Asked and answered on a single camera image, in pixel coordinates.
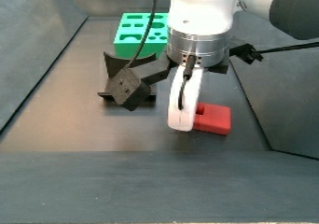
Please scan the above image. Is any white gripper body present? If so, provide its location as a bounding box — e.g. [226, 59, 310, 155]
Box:
[167, 65, 203, 132]

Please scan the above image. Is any red square-circle object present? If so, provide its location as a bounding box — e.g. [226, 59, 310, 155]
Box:
[194, 103, 232, 135]

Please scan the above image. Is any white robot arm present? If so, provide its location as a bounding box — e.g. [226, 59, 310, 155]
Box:
[167, 0, 319, 132]

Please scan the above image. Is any black curved regrasp stand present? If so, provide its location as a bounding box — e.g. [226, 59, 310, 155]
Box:
[98, 52, 156, 101]

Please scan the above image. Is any green shape-sorter fixture block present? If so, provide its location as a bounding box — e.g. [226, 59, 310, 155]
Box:
[114, 13, 168, 59]

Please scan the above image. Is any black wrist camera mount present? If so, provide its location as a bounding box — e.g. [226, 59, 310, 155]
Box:
[103, 57, 179, 112]

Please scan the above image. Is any black cable connector right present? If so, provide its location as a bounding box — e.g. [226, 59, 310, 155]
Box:
[230, 42, 319, 64]

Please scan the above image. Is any black camera cable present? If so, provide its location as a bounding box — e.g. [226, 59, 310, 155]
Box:
[123, 0, 160, 70]

